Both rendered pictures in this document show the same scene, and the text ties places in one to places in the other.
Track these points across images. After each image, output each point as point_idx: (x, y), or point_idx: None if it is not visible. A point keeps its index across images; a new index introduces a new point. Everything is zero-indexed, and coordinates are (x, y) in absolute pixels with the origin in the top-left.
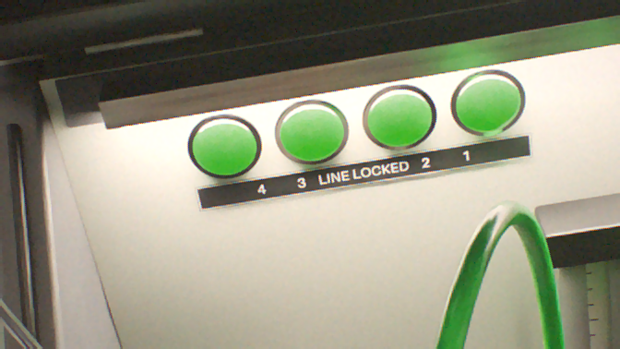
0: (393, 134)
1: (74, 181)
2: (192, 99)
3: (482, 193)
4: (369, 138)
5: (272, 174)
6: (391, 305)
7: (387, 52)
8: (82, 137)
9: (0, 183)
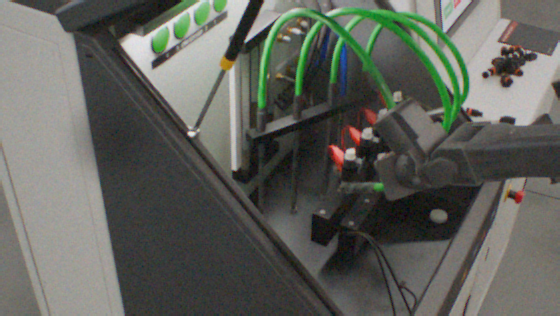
0: (203, 17)
1: None
2: (167, 15)
3: (217, 36)
4: (193, 23)
5: (170, 47)
6: (196, 93)
7: None
8: None
9: (123, 70)
